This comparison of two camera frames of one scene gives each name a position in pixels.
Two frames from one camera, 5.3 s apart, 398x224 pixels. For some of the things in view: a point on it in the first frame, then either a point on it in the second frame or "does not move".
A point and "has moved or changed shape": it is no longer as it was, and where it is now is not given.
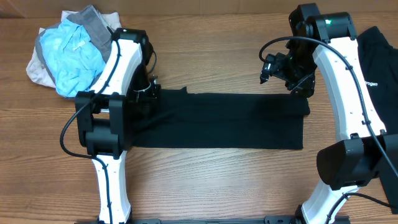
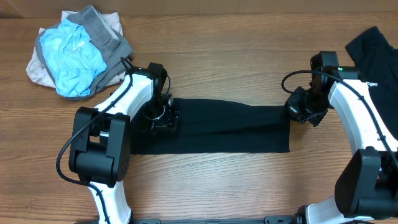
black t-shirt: x=222 y=121 has moved or changed shape
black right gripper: x=273 y=66 -> x=291 y=106
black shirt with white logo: x=380 y=61 does not move
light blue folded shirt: x=75 y=62 does not move
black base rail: x=275 y=219 does not move
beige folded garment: x=112 y=19 does not move
